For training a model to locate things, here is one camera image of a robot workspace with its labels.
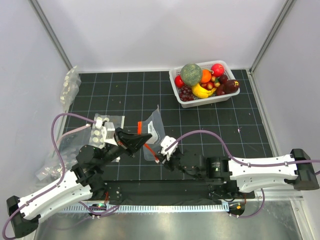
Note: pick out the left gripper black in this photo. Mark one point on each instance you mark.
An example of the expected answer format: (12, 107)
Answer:
(131, 142)

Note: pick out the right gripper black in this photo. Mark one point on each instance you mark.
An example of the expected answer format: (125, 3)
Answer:
(167, 164)

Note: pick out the clear zip bag red zipper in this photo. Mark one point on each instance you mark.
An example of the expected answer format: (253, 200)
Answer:
(154, 126)

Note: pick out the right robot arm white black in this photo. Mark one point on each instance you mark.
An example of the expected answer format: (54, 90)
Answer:
(229, 178)

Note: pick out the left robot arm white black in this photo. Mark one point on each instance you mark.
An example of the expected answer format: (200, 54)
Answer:
(82, 182)

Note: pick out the bag of white discs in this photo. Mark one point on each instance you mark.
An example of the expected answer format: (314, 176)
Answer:
(96, 135)

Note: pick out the crumpled clear bag left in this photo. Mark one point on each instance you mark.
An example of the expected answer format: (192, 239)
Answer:
(68, 145)

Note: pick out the red apple top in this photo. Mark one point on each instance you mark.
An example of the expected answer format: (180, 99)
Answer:
(217, 70)

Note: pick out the black grid cutting mat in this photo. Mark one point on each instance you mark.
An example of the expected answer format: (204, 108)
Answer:
(136, 95)

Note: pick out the white plastic fruit basket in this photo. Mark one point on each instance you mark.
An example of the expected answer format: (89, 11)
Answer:
(202, 101)

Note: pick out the purple grape bunch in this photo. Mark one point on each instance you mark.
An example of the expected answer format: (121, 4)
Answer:
(186, 94)

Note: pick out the yellow banana bunch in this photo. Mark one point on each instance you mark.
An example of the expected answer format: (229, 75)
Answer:
(201, 92)

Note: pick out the red pepper left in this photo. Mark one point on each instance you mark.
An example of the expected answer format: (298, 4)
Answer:
(178, 82)

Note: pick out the small strawberries pile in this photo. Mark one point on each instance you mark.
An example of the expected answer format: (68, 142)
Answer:
(213, 83)

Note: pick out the green netted melon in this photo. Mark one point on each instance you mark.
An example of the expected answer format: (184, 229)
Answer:
(191, 74)

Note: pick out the orange fruit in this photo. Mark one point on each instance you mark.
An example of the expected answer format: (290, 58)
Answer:
(206, 76)

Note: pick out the dark red plum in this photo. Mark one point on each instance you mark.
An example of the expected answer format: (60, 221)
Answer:
(223, 79)

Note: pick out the dark red apple right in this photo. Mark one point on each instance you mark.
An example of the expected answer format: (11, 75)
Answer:
(231, 86)

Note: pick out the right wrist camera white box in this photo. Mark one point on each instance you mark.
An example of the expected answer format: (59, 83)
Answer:
(168, 147)

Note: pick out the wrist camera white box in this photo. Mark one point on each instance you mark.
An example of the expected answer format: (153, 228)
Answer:
(168, 147)
(108, 133)

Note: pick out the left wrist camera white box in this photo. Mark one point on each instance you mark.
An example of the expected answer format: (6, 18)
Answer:
(108, 133)

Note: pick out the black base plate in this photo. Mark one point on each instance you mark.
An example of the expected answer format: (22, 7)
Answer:
(173, 192)

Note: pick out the white slotted cable duct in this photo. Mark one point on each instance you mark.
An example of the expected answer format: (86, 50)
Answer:
(224, 207)

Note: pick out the clear bag at wall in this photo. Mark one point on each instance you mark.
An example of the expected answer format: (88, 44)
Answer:
(70, 88)

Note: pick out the left aluminium frame post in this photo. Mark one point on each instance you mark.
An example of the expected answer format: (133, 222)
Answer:
(50, 32)

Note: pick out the aluminium frame post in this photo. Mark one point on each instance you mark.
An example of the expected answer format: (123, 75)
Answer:
(279, 21)
(50, 32)

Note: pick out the right aluminium frame post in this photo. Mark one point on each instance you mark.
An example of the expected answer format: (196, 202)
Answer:
(279, 21)

